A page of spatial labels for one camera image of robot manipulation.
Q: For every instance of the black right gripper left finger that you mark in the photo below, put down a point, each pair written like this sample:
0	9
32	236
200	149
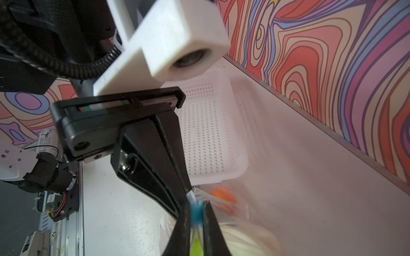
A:
179	242

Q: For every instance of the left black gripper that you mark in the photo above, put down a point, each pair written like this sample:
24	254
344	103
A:
149	155

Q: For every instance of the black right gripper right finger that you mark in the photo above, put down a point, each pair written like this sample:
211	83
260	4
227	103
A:
214	242

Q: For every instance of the green lettuce cabbage toy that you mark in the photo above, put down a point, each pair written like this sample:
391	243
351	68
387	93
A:
250	240

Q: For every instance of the clear zip top bag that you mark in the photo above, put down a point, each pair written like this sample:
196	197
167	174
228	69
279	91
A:
243	215

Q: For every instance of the white plastic perforated basket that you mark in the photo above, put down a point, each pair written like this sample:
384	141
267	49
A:
214	151

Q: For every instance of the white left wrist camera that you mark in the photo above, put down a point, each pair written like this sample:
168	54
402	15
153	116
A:
175	41

